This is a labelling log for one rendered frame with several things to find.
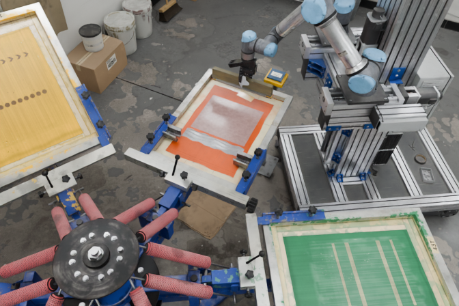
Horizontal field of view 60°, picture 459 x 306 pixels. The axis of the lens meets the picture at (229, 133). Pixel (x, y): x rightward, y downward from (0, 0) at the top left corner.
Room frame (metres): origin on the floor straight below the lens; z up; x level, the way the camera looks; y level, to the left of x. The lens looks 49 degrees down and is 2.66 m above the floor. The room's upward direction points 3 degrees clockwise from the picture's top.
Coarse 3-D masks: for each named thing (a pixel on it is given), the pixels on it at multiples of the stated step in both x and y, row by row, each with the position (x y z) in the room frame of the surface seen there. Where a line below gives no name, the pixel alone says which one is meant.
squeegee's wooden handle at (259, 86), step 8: (216, 72) 1.83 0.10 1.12; (224, 72) 1.82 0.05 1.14; (232, 72) 1.81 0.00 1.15; (224, 80) 1.81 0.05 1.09; (232, 80) 1.79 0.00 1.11; (248, 80) 1.76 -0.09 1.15; (256, 80) 1.76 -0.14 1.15; (248, 88) 1.75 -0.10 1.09; (256, 88) 1.73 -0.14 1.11; (264, 88) 1.72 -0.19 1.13; (272, 88) 1.70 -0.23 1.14
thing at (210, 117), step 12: (216, 96) 1.81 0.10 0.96; (228, 96) 1.81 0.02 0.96; (204, 108) 1.70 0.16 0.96; (216, 108) 1.70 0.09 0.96; (228, 108) 1.71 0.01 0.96; (192, 120) 1.59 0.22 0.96; (204, 120) 1.60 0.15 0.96; (216, 120) 1.60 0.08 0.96; (204, 132) 1.51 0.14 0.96; (216, 132) 1.51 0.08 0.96; (180, 144) 1.41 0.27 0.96; (192, 144) 1.41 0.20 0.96; (180, 156) 1.32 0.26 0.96; (192, 156) 1.32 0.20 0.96
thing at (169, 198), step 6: (174, 186) 1.07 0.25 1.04; (168, 192) 1.03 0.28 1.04; (174, 192) 1.04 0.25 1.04; (180, 192) 1.05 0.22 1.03; (162, 198) 1.00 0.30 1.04; (168, 198) 1.00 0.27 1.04; (174, 198) 1.00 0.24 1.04; (162, 204) 0.97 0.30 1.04; (168, 204) 0.97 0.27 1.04; (174, 204) 0.99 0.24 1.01
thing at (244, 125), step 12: (240, 108) 1.72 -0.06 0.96; (252, 108) 1.72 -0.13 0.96; (264, 108) 1.73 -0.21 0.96; (228, 120) 1.61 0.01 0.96; (240, 120) 1.61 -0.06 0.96; (252, 120) 1.62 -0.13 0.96; (264, 120) 1.62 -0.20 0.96; (228, 132) 1.52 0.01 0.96; (240, 132) 1.52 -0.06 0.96; (252, 132) 1.53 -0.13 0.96; (240, 144) 1.43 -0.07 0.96; (204, 156) 1.33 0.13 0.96; (216, 156) 1.33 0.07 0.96; (228, 156) 1.34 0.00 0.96; (216, 168) 1.25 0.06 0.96; (228, 168) 1.26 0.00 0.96
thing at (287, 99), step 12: (204, 84) 1.89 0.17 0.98; (192, 96) 1.76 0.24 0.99; (276, 96) 1.81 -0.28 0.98; (288, 96) 1.80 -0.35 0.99; (180, 108) 1.65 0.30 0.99; (276, 120) 1.60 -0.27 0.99; (156, 144) 1.37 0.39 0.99; (264, 144) 1.41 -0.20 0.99; (156, 156) 1.28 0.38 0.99; (180, 168) 1.22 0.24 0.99; (192, 168) 1.22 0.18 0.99; (216, 180) 1.15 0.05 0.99
